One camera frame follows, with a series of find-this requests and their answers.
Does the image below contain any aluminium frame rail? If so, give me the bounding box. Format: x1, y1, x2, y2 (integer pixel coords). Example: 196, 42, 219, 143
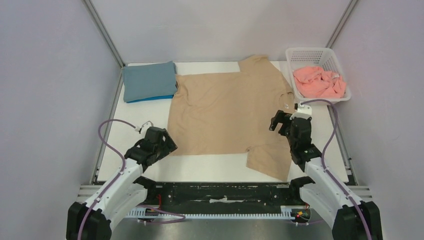
76, 185, 373, 203

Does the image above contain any folded grey-blue t shirt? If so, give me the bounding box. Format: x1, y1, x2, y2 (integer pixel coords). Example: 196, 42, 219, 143
122, 61, 178, 102

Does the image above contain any folded bright blue t shirt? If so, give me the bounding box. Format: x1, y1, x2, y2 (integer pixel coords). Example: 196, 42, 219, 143
126, 95, 174, 104

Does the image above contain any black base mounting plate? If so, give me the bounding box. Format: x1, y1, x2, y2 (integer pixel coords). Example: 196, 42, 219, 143
134, 177, 307, 214

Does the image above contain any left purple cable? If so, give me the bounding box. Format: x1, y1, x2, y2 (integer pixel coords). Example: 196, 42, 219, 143
76, 119, 187, 240

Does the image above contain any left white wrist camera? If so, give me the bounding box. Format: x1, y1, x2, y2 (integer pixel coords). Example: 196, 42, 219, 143
134, 120, 154, 134

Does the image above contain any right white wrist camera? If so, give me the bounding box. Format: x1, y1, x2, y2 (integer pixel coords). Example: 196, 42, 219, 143
289, 102, 312, 120

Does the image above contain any pink t shirt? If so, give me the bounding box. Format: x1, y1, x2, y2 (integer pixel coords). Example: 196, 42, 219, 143
293, 66, 347, 99

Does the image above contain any white plastic basket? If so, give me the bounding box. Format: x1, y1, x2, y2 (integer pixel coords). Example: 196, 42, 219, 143
285, 47, 352, 103

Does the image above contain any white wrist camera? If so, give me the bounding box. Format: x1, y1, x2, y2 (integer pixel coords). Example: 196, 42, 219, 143
134, 120, 154, 134
289, 102, 312, 120

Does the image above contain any white slotted cable duct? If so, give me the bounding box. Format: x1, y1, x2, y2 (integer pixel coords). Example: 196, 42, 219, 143
123, 207, 295, 221

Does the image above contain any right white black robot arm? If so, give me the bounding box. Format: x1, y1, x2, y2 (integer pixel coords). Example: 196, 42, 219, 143
269, 110, 383, 240

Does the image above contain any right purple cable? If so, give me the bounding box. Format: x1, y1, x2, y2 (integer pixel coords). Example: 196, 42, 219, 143
296, 98, 374, 240

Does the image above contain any beige t shirt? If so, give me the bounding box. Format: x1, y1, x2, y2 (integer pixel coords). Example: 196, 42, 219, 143
167, 55, 295, 181

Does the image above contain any purple cable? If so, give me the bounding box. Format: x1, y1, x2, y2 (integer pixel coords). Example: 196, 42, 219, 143
296, 98, 374, 240
76, 119, 187, 240

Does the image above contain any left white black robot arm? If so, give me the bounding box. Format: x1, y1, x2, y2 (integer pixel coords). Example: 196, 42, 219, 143
65, 126, 178, 240

